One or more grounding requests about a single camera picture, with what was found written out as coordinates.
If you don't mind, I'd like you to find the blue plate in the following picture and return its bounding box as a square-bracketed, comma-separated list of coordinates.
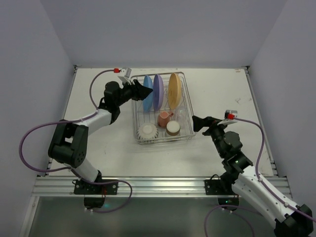
[143, 75, 153, 112]

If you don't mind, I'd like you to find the purple plate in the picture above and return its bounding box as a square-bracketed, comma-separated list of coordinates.
[153, 74, 164, 111]

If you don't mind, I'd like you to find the yellow plate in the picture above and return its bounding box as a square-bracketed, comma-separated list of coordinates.
[168, 73, 182, 110]

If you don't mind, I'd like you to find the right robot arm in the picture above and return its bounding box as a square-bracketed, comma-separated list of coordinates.
[192, 111, 316, 237]

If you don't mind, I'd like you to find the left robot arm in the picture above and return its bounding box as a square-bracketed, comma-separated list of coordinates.
[48, 79, 153, 185]

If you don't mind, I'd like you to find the clear glass tumbler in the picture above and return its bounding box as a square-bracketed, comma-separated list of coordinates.
[174, 106, 189, 124]

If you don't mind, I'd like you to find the white brown cup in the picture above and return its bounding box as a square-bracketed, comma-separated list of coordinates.
[165, 120, 181, 137]

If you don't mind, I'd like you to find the pink mug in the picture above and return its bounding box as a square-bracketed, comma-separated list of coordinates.
[158, 111, 174, 128]

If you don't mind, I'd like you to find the white striped bowl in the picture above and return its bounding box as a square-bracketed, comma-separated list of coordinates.
[137, 122, 158, 140]

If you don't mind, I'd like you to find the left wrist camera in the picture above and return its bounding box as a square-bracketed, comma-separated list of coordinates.
[118, 68, 132, 84]

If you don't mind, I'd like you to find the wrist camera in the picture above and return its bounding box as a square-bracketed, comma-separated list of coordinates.
[118, 68, 132, 84]
[218, 110, 237, 125]

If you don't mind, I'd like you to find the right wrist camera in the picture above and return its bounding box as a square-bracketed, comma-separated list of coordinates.
[218, 110, 237, 125]

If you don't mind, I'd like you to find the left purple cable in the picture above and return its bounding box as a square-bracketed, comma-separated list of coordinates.
[19, 69, 133, 214]

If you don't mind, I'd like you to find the wire dish rack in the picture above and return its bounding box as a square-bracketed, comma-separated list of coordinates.
[132, 72, 196, 144]

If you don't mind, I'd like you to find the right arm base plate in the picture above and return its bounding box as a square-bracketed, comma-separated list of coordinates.
[204, 179, 235, 196]

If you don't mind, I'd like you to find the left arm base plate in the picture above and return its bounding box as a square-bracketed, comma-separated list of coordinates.
[72, 180, 119, 196]

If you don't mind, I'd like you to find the aluminium mounting rail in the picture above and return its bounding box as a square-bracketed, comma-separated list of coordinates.
[31, 175, 292, 198]

